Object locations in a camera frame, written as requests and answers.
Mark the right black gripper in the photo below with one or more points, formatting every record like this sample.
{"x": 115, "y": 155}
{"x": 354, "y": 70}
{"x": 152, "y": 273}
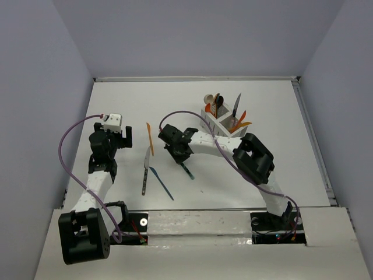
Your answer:
{"x": 178, "y": 159}

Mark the red-orange plastic spoon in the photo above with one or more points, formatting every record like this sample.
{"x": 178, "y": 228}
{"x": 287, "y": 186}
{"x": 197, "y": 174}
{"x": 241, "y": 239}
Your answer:
{"x": 209, "y": 108}

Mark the red-orange plastic knife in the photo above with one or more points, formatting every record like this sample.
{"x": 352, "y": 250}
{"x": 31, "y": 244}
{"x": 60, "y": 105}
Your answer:
{"x": 243, "y": 124}

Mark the beige plastic spoon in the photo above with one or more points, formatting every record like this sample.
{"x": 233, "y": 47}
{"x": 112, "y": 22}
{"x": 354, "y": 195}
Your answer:
{"x": 209, "y": 99}

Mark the yellow-orange plastic spoon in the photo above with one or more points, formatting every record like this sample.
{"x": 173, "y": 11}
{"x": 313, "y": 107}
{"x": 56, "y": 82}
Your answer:
{"x": 216, "y": 98}

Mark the white two-compartment utensil holder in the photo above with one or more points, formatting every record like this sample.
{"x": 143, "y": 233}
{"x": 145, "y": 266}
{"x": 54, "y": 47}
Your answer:
{"x": 223, "y": 125}

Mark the blue plastic knife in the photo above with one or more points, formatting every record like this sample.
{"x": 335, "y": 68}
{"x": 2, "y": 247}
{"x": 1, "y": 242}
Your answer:
{"x": 153, "y": 170}

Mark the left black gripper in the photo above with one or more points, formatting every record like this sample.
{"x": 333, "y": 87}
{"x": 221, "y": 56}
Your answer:
{"x": 123, "y": 142}

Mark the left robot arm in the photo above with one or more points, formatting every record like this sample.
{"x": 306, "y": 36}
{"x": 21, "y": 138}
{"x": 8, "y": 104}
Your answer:
{"x": 87, "y": 230}

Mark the steel knife pink handle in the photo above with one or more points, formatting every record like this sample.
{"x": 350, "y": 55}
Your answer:
{"x": 237, "y": 101}

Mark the white foam front block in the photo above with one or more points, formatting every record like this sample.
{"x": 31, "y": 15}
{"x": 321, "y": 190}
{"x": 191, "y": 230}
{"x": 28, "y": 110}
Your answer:
{"x": 181, "y": 223}

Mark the steel knife teal handle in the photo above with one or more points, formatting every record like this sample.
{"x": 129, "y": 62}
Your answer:
{"x": 187, "y": 171}

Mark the steel knife grey handle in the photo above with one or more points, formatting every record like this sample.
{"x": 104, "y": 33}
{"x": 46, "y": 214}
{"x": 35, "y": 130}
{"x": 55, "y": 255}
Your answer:
{"x": 146, "y": 169}

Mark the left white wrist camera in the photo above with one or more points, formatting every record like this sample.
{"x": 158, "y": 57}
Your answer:
{"x": 112, "y": 122}

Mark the dark brown spoon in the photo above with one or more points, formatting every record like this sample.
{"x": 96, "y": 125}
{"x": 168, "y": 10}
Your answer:
{"x": 220, "y": 101}

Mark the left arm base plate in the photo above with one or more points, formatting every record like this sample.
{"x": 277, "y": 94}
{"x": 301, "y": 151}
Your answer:
{"x": 134, "y": 232}

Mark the blue plastic spoon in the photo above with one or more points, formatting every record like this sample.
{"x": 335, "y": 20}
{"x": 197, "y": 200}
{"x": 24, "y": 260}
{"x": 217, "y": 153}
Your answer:
{"x": 214, "y": 108}

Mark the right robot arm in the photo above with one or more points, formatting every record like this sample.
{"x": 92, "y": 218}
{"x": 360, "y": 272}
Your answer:
{"x": 247, "y": 154}

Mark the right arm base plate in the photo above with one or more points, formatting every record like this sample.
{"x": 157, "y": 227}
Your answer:
{"x": 270, "y": 229}

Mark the orange plastic knife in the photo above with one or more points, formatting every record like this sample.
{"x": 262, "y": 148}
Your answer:
{"x": 150, "y": 138}
{"x": 241, "y": 119}

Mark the aluminium table frame rail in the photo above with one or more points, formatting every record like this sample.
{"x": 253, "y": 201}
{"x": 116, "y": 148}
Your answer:
{"x": 195, "y": 78}

